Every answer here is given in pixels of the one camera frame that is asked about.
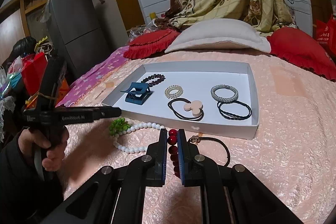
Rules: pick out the red ruffled cushion left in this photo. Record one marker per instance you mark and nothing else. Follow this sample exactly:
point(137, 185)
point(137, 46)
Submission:
point(151, 43)

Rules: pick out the clear plastic bag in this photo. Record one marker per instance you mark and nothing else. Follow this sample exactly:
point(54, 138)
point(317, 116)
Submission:
point(137, 31)

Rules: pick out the small yellow tag pendant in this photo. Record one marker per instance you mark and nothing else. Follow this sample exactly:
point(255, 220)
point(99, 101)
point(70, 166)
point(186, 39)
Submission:
point(105, 86)

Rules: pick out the red ruffled cushion right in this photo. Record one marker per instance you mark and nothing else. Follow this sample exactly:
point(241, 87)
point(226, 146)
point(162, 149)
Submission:
point(301, 50)

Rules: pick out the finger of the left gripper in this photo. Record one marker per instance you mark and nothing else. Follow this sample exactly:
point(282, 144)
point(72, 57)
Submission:
point(109, 112)

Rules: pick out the blue plastic hair claw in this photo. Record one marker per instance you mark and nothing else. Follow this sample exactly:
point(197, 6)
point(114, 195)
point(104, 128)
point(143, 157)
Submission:
point(137, 93)

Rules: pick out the beige pillow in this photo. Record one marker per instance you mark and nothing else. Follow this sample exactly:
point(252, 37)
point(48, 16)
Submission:
point(220, 34)

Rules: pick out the purple patterned sheet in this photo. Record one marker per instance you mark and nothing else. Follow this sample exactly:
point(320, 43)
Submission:
point(93, 77)

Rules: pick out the red shopping bag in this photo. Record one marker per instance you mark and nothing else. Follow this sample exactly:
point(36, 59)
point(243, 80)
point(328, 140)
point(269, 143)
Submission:
point(325, 35)

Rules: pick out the person left hand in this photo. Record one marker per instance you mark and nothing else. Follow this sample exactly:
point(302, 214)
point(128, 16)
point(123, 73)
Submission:
point(55, 156)

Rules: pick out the grey refrigerator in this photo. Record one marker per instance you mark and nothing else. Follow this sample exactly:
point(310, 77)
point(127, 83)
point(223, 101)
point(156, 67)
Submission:
point(77, 36)

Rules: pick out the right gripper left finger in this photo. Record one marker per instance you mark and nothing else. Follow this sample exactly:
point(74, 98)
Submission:
point(116, 195)

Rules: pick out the red ruffled cushion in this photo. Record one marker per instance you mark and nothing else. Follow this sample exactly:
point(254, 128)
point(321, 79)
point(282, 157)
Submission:
point(301, 50)
point(151, 43)

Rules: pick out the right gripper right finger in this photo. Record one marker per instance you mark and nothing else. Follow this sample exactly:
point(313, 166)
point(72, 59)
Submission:
point(228, 194)

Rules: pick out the white shallow cardboard tray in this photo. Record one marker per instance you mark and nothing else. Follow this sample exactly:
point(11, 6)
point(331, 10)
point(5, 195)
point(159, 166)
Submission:
point(196, 79)

